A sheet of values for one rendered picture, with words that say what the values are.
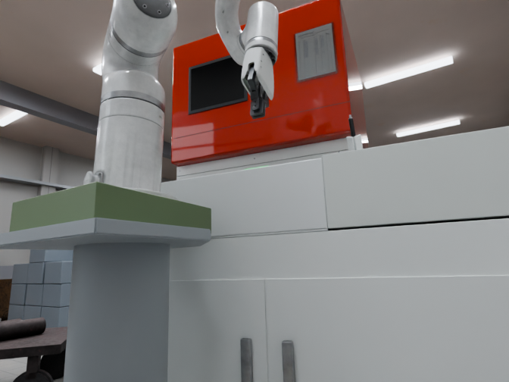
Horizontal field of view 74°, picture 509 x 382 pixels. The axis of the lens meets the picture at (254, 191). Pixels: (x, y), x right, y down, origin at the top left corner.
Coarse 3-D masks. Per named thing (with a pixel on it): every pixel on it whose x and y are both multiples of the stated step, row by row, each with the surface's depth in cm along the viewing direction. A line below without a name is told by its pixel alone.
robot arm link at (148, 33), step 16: (128, 0) 61; (144, 0) 61; (160, 0) 63; (112, 16) 65; (128, 16) 61; (144, 16) 61; (160, 16) 62; (176, 16) 66; (128, 32) 63; (144, 32) 63; (160, 32) 64; (128, 48) 67; (144, 48) 66; (160, 48) 68
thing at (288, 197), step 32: (320, 160) 67; (192, 192) 78; (224, 192) 74; (256, 192) 71; (288, 192) 68; (320, 192) 66; (224, 224) 73; (256, 224) 70; (288, 224) 67; (320, 224) 65
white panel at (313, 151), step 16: (320, 144) 133; (336, 144) 131; (224, 160) 150; (240, 160) 146; (256, 160) 143; (272, 160) 140; (288, 160) 137; (304, 160) 135; (176, 176) 159; (192, 176) 155
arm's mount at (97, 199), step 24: (72, 192) 50; (96, 192) 46; (120, 192) 50; (24, 216) 56; (48, 216) 52; (72, 216) 49; (96, 216) 46; (120, 216) 49; (144, 216) 53; (168, 216) 57; (192, 216) 62
